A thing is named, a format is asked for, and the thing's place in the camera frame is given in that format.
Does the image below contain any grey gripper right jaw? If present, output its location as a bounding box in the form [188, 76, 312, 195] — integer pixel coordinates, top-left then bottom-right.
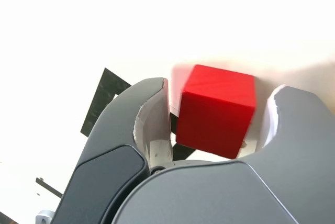
[100, 84, 335, 224]

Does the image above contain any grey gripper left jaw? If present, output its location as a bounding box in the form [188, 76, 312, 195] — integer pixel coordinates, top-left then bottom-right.
[52, 77, 174, 224]

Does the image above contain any red cube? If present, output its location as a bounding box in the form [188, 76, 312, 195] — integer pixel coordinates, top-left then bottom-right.
[175, 64, 256, 160]

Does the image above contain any black tape square outline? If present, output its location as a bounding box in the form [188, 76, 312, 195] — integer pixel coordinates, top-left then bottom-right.
[80, 67, 196, 161]

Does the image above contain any black tape strip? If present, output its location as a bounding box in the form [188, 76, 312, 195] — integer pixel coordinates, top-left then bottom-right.
[36, 177, 63, 198]

